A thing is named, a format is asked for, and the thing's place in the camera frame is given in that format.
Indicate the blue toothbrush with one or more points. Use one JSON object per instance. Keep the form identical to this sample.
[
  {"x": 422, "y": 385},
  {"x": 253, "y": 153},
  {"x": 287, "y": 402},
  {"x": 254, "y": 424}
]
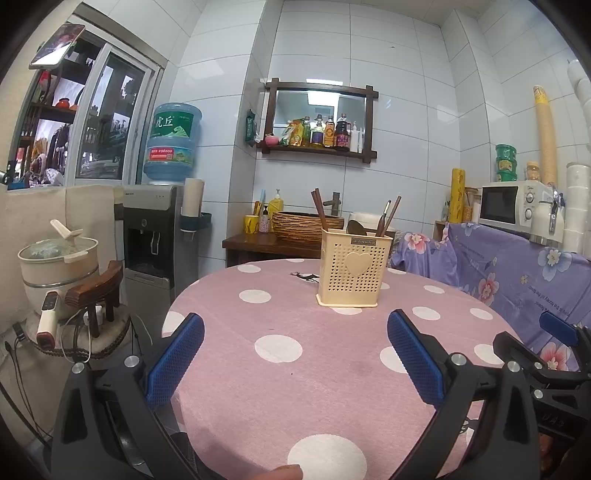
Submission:
[{"x": 263, "y": 198}]

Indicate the pink jar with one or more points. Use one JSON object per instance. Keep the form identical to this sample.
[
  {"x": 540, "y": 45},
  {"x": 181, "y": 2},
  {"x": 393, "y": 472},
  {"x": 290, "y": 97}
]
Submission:
[{"x": 271, "y": 140}]

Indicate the brown sauce bottle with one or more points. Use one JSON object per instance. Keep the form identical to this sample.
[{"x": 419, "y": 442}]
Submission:
[{"x": 329, "y": 136}]

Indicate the dark wooden chair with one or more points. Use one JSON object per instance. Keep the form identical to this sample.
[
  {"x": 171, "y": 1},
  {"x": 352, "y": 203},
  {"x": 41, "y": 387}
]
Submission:
[{"x": 92, "y": 286}]

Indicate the dark wooden cabinet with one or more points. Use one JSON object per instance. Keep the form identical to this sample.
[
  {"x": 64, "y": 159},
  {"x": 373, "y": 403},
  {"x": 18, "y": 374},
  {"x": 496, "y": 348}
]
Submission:
[{"x": 249, "y": 244}]

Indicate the small dotted pump bottle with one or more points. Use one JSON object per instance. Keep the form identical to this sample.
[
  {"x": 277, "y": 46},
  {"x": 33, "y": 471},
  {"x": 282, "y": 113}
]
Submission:
[{"x": 264, "y": 224}]

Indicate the stack of white paper cups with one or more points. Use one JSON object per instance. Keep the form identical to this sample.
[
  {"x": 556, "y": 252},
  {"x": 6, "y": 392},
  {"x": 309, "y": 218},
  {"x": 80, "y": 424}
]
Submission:
[{"x": 578, "y": 207}]

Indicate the white electric pot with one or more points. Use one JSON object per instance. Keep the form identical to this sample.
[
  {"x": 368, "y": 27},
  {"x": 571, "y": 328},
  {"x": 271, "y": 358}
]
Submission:
[{"x": 55, "y": 272}]

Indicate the white power strip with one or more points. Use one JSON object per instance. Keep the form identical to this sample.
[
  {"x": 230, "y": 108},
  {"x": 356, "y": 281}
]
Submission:
[{"x": 93, "y": 316}]

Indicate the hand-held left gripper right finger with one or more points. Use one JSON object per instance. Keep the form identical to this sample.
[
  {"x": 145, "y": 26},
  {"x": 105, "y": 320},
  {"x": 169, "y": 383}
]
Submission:
[{"x": 415, "y": 355}]

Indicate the pink polka dot tablecloth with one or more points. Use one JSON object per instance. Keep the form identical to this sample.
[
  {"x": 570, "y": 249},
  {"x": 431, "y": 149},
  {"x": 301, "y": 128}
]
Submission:
[{"x": 300, "y": 314}]

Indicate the green hanging packet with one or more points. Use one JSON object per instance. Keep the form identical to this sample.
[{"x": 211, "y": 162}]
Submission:
[{"x": 251, "y": 127}]

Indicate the beige plastic utensil holder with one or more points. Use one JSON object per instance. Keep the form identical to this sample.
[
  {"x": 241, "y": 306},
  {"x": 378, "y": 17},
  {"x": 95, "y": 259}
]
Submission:
[{"x": 353, "y": 277}]

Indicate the yellow wrapped roll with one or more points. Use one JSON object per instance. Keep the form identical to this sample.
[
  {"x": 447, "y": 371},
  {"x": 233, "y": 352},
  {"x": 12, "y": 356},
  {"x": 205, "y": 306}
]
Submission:
[{"x": 457, "y": 194}]

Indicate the yellow cup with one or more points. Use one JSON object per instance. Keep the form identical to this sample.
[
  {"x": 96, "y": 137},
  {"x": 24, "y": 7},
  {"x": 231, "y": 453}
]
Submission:
[{"x": 251, "y": 225}]

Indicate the bronze faucet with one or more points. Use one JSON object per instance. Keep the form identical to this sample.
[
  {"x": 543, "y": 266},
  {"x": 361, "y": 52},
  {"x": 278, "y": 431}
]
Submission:
[{"x": 334, "y": 201}]

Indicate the yellow soap pump bottle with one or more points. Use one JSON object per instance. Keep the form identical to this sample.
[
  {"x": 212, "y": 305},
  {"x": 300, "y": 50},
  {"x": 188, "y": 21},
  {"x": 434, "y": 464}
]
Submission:
[{"x": 276, "y": 205}]

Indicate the green instant noodle cup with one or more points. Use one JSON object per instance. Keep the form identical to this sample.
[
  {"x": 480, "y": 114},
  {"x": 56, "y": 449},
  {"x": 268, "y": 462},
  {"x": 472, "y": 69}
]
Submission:
[
  {"x": 506, "y": 151},
  {"x": 506, "y": 164},
  {"x": 506, "y": 176}
]

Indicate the blue water bottle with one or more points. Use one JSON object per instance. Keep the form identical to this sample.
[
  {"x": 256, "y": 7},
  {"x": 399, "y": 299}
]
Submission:
[{"x": 173, "y": 138}]

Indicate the white microwave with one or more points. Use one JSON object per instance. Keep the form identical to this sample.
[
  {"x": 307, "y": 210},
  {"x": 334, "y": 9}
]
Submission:
[{"x": 498, "y": 203}]

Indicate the white handheld device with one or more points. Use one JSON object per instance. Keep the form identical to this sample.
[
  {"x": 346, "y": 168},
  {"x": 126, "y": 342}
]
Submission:
[{"x": 46, "y": 318}]

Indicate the paper cup dispenser tube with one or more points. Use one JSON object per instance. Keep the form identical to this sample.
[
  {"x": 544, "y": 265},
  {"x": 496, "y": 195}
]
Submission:
[{"x": 193, "y": 198}]

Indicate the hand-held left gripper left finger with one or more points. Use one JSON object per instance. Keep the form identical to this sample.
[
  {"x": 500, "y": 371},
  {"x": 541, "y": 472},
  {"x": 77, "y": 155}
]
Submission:
[{"x": 178, "y": 355}]

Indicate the round cushioned stool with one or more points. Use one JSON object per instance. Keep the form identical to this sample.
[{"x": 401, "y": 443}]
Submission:
[{"x": 111, "y": 332}]

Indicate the dark soy sauce bottle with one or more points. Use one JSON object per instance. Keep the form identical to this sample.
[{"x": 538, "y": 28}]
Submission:
[{"x": 342, "y": 136}]

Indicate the white bottle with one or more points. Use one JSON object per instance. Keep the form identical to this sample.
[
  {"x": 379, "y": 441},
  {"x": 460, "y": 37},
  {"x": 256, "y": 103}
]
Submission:
[{"x": 356, "y": 141}]

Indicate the aluminium window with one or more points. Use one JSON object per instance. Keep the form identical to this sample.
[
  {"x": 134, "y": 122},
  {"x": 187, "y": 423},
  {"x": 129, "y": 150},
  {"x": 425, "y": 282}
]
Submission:
[{"x": 115, "y": 115}]

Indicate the grey water dispenser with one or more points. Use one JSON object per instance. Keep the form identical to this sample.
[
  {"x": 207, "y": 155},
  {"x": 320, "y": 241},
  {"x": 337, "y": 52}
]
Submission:
[{"x": 147, "y": 198}]

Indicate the purple floral cloth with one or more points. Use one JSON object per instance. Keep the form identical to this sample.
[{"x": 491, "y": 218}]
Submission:
[{"x": 498, "y": 277}]

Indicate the white plastic container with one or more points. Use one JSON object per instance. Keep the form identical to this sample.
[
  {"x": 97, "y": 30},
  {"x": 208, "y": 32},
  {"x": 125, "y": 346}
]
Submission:
[{"x": 542, "y": 224}]

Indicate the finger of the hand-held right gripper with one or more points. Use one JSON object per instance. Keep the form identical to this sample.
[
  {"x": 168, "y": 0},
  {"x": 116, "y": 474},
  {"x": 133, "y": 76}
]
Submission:
[
  {"x": 558, "y": 327},
  {"x": 512, "y": 344}
]

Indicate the mounted phone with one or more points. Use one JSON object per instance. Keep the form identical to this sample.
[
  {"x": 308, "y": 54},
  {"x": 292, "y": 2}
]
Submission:
[{"x": 57, "y": 46}]

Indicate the yellow green packet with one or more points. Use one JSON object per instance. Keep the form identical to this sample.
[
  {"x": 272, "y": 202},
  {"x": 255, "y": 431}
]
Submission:
[{"x": 292, "y": 134}]

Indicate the woven-look wash basin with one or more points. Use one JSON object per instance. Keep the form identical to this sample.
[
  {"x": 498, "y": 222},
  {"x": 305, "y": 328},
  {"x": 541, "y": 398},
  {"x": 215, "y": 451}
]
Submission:
[{"x": 295, "y": 228}]

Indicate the tall stack of yellow cups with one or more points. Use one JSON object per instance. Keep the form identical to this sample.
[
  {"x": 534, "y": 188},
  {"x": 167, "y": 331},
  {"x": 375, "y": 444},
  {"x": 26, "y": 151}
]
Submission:
[{"x": 545, "y": 138}]

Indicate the wooden framed mirror shelf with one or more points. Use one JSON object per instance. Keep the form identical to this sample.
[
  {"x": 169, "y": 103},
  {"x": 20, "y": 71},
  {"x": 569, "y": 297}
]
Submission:
[{"x": 318, "y": 106}]

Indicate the person's left hand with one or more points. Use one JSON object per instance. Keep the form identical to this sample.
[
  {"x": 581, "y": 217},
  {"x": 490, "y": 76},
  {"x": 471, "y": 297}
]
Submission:
[{"x": 286, "y": 474}]

